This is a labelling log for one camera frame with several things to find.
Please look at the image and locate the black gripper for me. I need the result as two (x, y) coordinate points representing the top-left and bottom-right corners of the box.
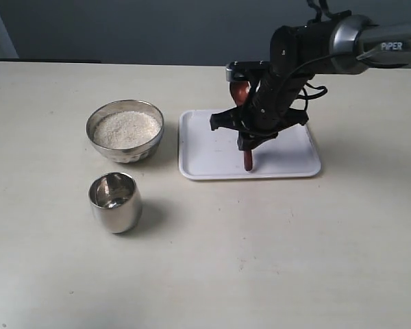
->
(210, 71), (309, 151)

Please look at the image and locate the dark red wooden spoon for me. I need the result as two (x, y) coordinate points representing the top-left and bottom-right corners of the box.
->
(229, 81), (253, 171)

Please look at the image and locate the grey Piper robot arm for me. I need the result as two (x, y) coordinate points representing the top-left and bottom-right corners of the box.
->
(210, 12), (411, 151)

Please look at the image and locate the steel bowl with rice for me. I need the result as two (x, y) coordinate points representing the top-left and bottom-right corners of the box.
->
(86, 99), (164, 164)

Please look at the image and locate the steel cup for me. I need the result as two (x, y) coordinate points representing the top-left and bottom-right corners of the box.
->
(88, 172), (143, 234)

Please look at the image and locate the white plastic tray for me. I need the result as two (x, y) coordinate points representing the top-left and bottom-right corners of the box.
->
(178, 110), (321, 181)

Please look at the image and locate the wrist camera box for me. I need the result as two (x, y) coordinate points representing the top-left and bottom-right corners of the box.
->
(225, 60), (269, 82)

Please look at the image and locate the black cable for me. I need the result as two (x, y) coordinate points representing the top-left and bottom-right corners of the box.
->
(273, 0), (350, 114)

